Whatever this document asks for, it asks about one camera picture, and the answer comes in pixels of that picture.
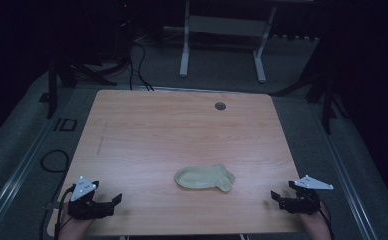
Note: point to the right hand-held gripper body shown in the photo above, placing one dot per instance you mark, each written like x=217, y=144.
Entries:
x=303, y=201

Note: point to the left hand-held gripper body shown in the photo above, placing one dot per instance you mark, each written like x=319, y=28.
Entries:
x=85, y=206

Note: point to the person's left hand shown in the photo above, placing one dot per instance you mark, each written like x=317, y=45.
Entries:
x=73, y=230

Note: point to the person's right hand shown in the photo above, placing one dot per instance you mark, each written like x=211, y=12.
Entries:
x=313, y=226

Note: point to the black metal stand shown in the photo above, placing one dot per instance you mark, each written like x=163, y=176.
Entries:
x=327, y=106
x=52, y=90

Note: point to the silver floor rail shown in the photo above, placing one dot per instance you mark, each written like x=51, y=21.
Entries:
x=345, y=173
x=18, y=176

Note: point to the white metal desk frame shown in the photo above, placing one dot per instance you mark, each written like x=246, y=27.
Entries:
x=227, y=26

